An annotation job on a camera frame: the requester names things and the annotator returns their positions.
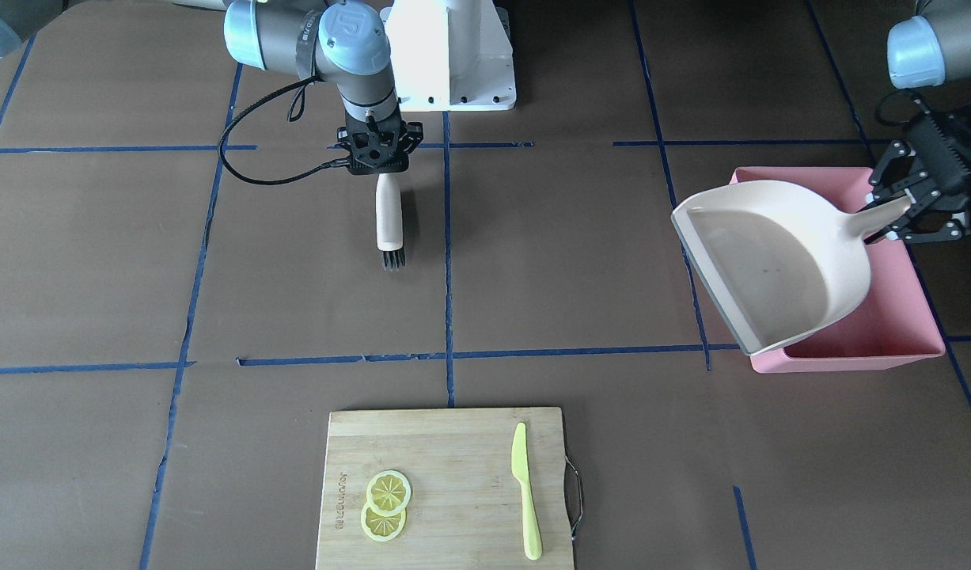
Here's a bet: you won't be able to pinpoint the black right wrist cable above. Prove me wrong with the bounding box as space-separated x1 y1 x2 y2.
218 78 353 188

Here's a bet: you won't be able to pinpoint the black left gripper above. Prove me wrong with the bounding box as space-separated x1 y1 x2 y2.
858 107 971 245

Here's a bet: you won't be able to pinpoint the green plastic knife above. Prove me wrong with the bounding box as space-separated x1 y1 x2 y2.
510 422 544 561

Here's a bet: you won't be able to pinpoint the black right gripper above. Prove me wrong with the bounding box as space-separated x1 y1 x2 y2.
331 115 424 176

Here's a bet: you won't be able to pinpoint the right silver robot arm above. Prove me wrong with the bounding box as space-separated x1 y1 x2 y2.
181 1 423 176

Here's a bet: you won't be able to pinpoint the beige hand brush black bristles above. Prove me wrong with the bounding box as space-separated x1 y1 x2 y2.
374 173 406 272

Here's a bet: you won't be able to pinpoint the white pedestal column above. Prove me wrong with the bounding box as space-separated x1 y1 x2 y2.
380 1 518 112

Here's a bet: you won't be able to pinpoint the beige plastic dustpan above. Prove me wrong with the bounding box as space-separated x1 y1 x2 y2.
672 180 913 356

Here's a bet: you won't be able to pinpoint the pink plastic bin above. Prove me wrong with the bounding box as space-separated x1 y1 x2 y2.
730 166 945 373

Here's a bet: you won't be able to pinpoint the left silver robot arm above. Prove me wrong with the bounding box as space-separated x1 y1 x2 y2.
867 1 971 245

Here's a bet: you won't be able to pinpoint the bamboo cutting board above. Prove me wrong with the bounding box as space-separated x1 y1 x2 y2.
315 407 575 569

